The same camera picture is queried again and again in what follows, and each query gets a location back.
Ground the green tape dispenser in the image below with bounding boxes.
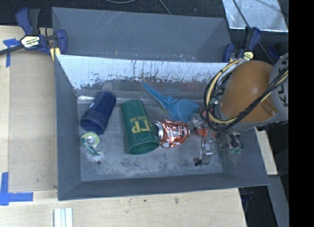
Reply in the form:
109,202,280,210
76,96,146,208
80,131,105,157

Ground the pale wood board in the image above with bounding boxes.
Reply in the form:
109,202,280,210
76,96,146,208
8,49,59,193

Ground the dark blue plastic cup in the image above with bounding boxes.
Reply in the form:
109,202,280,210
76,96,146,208
80,90,117,136

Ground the blue plastic funnel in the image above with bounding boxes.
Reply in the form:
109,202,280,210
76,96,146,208
142,82,201,124

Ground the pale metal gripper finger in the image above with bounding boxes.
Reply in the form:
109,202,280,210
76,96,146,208
206,128,216,146
203,144,214,165

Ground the orange-red small object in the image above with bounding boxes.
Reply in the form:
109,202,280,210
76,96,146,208
191,108,217,139

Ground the green cup with yellow print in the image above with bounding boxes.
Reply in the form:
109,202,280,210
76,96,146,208
121,99,160,155

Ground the grey metal bin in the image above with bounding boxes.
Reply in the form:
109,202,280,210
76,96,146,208
51,6,271,201

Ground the crushed orange drink can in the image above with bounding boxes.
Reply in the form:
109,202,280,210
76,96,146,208
153,119,191,149

